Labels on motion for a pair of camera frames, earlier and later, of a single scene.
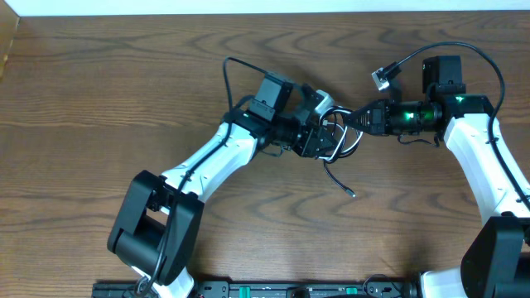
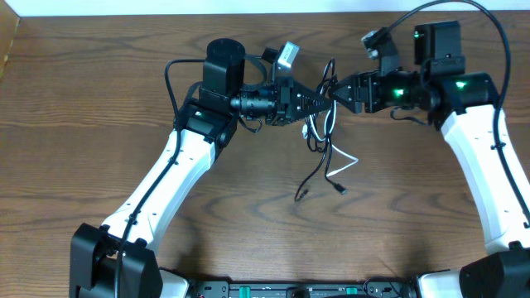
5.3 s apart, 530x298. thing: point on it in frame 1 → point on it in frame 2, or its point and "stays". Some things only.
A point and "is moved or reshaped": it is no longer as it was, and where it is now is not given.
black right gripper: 379,122 → 369,79
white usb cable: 354,147 is moved or reshaped
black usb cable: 326,165 → 320,130
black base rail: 268,290 stays
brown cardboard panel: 9,21 stays
